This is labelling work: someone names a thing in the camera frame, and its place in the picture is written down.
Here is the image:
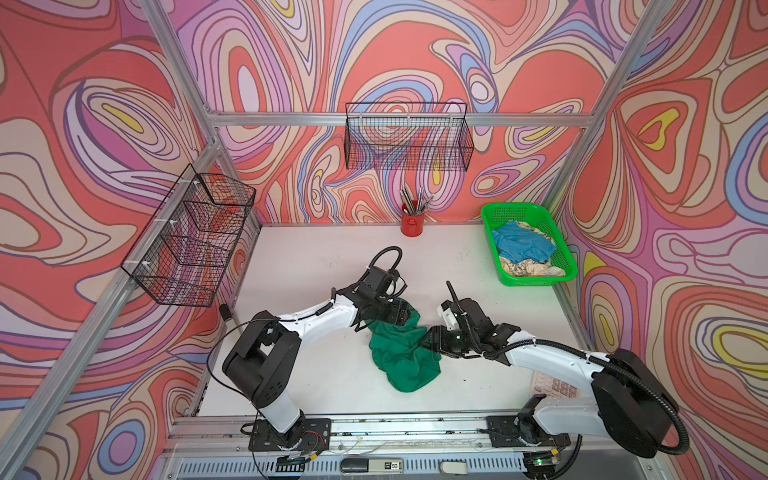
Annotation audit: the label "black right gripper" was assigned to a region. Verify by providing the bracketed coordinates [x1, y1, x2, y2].
[418, 325, 479, 358]

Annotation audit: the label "green t shirt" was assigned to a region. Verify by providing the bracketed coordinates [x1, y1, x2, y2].
[369, 302, 441, 393]

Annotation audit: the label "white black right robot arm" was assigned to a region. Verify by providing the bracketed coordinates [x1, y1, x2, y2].
[421, 288, 691, 458]

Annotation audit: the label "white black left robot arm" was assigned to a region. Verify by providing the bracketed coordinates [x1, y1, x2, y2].
[205, 246, 412, 455]

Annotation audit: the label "red utensil cup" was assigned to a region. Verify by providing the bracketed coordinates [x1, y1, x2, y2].
[400, 207, 425, 238]

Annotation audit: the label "pink calculator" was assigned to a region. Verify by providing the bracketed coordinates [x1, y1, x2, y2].
[530, 371, 580, 398]

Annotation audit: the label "beige patterned t shirt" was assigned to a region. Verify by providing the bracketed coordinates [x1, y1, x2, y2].
[497, 221, 566, 278]

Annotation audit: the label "metal utensils in cup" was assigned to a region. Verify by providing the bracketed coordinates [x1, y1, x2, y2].
[400, 186, 434, 217]

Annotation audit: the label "teal blue t shirt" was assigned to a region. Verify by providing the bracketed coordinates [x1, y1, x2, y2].
[491, 221, 557, 264]

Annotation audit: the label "green plastic basket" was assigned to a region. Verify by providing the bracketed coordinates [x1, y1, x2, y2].
[481, 203, 578, 287]

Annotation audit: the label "grey marker pen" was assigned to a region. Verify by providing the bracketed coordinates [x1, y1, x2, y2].
[218, 304, 238, 327]

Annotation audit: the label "black wire basket back wall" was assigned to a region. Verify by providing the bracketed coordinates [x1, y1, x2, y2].
[344, 101, 475, 172]

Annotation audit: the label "black wire basket wall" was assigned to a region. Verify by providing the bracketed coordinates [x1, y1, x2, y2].
[344, 101, 475, 172]
[121, 165, 256, 307]

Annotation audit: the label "black wire basket left wall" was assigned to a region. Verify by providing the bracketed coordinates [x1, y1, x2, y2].
[121, 165, 256, 307]

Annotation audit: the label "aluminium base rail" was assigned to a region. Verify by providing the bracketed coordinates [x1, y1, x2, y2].
[150, 411, 673, 479]

